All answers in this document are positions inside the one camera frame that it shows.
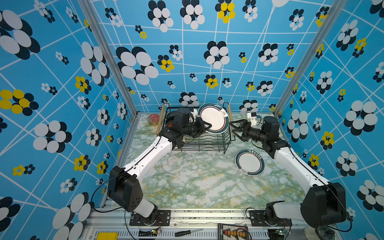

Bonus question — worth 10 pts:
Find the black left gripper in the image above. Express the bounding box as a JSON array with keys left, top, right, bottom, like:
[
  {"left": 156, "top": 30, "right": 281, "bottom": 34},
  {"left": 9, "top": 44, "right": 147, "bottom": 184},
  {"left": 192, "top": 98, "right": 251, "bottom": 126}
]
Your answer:
[{"left": 181, "top": 117, "right": 212, "bottom": 138}]

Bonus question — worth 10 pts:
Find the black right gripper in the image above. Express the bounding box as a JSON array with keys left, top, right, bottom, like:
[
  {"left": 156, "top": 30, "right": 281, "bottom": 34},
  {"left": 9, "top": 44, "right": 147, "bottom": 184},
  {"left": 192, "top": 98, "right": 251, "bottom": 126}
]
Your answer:
[{"left": 230, "top": 120, "right": 269, "bottom": 145}]

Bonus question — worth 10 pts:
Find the black wire dish rack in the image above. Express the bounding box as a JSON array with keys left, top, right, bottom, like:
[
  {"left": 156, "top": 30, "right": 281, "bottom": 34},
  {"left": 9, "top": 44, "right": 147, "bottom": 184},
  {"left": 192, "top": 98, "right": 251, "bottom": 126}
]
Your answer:
[{"left": 157, "top": 107, "right": 235, "bottom": 153}]

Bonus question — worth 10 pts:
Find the white plate red green rim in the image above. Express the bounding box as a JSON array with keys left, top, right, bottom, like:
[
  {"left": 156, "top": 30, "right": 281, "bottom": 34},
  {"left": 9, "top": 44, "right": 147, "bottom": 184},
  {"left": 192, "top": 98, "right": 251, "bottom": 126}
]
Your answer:
[{"left": 198, "top": 103, "right": 230, "bottom": 135}]

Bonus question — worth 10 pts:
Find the white plate red ring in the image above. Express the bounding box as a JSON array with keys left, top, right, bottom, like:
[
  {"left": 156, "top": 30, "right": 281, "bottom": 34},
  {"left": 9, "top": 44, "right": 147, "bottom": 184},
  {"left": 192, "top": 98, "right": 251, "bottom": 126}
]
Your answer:
[{"left": 234, "top": 149, "right": 266, "bottom": 177}]

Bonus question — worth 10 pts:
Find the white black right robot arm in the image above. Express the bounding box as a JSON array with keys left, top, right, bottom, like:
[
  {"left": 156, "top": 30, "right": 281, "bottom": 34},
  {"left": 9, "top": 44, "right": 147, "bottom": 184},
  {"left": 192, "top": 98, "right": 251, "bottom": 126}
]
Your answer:
[{"left": 230, "top": 116, "right": 347, "bottom": 228}]

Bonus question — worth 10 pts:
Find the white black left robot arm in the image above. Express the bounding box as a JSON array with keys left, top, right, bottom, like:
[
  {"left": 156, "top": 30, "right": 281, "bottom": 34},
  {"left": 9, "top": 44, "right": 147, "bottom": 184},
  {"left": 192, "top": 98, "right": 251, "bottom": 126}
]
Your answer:
[{"left": 107, "top": 108, "right": 212, "bottom": 224}]

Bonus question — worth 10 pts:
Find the red tape roll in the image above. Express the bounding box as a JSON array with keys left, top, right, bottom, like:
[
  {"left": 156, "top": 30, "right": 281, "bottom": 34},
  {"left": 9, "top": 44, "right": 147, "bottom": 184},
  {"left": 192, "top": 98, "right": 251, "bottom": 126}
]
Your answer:
[{"left": 147, "top": 114, "right": 160, "bottom": 126}]

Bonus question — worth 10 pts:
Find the black terminal board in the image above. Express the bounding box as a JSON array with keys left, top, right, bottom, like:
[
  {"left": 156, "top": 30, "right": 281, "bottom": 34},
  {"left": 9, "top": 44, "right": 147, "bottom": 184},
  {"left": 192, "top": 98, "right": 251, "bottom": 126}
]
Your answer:
[{"left": 218, "top": 223, "right": 250, "bottom": 240}]

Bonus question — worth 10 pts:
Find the clear plastic container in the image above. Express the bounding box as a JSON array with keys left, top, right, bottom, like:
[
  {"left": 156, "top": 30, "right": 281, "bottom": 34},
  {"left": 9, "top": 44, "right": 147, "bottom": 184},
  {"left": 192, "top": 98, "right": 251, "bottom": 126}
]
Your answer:
[{"left": 304, "top": 226, "right": 336, "bottom": 240}]

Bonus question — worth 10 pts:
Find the yellow box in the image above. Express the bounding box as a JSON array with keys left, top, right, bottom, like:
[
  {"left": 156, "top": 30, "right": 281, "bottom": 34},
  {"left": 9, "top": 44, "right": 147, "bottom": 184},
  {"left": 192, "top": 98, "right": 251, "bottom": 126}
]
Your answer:
[{"left": 96, "top": 232, "right": 119, "bottom": 240}]

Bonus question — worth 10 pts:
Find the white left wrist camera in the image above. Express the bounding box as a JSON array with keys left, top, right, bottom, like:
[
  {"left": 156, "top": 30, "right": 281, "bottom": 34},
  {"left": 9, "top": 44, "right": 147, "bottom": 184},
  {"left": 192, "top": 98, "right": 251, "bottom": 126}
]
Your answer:
[{"left": 191, "top": 108, "right": 198, "bottom": 118}]

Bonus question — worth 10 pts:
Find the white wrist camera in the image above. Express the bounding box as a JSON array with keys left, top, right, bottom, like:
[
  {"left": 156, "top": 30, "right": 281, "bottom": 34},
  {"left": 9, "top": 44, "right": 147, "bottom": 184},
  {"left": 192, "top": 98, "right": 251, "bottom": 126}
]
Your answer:
[
  {"left": 247, "top": 112, "right": 258, "bottom": 125},
  {"left": 191, "top": 108, "right": 198, "bottom": 118}
]

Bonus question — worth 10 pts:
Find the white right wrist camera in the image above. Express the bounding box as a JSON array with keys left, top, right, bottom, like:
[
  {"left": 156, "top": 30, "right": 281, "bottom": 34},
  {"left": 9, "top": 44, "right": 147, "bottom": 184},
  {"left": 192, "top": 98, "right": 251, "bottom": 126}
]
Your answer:
[{"left": 247, "top": 112, "right": 258, "bottom": 125}]

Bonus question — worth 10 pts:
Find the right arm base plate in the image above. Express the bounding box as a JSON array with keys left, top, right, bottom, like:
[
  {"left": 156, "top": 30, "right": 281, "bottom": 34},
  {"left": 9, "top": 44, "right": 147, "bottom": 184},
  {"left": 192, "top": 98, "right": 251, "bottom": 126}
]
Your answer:
[{"left": 246, "top": 210, "right": 292, "bottom": 228}]

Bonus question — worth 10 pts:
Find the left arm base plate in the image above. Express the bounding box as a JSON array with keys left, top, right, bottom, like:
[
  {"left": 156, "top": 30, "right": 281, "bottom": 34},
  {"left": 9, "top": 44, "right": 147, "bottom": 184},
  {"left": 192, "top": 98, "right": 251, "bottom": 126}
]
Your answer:
[{"left": 129, "top": 210, "right": 171, "bottom": 227}]

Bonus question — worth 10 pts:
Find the black handled screwdriver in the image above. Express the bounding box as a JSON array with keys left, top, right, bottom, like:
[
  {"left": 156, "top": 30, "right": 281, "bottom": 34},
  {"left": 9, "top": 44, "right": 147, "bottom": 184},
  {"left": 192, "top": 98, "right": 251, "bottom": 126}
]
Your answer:
[{"left": 175, "top": 229, "right": 204, "bottom": 237}]

